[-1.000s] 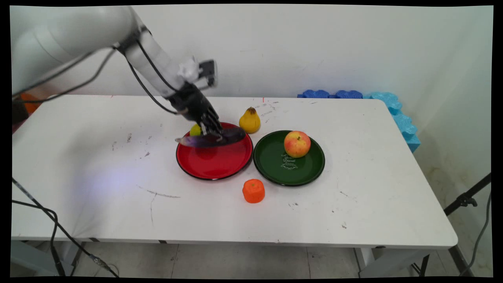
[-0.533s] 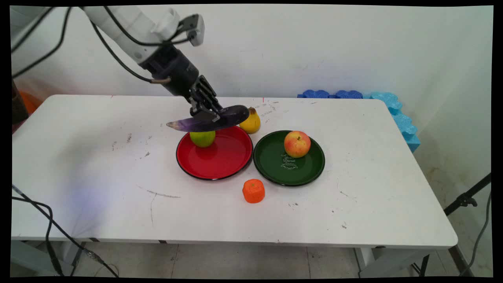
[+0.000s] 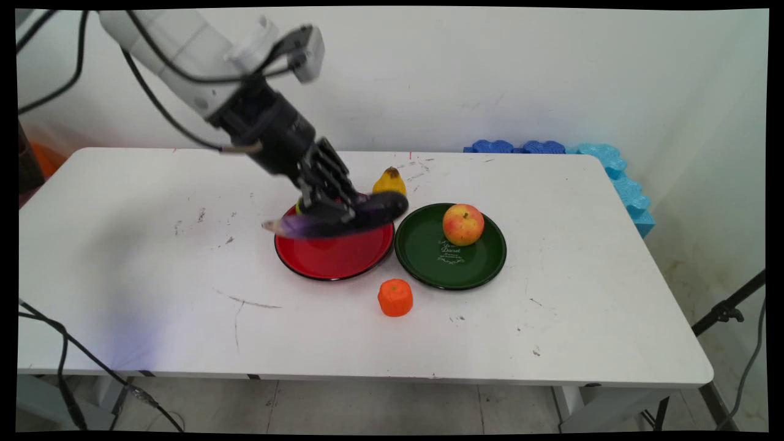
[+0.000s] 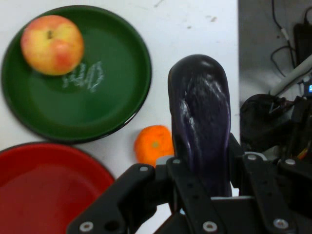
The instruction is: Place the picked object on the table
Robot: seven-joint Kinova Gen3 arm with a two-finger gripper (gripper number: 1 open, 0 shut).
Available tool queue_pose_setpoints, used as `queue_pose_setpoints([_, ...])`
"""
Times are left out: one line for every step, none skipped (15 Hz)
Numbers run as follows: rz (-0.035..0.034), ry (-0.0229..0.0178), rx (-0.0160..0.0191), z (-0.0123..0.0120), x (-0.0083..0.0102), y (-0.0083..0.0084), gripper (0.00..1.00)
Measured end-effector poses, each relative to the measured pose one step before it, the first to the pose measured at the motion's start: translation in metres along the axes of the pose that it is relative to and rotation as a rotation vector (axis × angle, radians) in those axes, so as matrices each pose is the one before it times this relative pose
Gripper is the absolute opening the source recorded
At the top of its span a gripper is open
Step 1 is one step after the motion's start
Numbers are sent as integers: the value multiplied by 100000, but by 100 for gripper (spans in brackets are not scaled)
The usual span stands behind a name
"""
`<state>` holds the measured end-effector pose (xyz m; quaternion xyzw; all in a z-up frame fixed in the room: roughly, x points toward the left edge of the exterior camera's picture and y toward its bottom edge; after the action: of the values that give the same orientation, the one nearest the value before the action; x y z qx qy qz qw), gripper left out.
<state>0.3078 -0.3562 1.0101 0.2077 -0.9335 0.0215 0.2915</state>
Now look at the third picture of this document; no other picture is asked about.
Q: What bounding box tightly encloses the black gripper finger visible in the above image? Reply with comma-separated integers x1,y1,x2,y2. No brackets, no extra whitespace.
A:
296,156,357,224
315,138,363,206

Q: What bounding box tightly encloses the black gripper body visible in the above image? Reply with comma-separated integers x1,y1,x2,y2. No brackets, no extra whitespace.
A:
208,80,319,179

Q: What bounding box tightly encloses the dark purple eggplant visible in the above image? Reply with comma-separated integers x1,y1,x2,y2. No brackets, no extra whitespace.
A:
262,191,410,240

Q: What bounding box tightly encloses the yellow pear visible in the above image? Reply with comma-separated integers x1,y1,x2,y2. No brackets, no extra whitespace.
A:
372,166,407,197

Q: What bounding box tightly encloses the red enamel plate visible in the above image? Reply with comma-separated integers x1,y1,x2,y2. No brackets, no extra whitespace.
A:
274,202,396,282

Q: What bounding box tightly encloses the orange mandarin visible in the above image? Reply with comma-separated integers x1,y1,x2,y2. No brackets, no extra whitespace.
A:
377,279,414,318

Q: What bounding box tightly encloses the green enamel plate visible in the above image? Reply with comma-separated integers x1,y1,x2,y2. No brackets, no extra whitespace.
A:
394,203,508,291

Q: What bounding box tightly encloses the red yellow apple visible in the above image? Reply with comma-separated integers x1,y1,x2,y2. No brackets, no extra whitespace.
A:
442,203,485,247

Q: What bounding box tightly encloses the light blue foam mat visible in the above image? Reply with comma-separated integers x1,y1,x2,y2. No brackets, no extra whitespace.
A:
565,143,656,239

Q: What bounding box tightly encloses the white table leg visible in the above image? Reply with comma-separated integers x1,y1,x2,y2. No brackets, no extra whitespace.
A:
551,385,677,433

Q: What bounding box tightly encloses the black tripod stand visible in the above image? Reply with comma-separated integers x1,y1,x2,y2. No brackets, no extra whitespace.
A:
691,269,767,432

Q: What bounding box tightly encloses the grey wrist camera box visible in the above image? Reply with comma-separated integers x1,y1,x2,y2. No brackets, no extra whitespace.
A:
285,24,326,85

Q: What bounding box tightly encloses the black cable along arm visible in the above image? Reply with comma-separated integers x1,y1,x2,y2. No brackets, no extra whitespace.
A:
119,11,265,154

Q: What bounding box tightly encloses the black hanging cable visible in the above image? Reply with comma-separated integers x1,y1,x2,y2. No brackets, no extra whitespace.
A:
17,9,91,116

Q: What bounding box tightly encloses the black cable under table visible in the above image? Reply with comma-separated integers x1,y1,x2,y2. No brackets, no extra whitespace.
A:
17,299,186,433

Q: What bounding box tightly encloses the grey cable by tripod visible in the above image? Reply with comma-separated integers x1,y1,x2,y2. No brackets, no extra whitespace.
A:
715,297,767,431

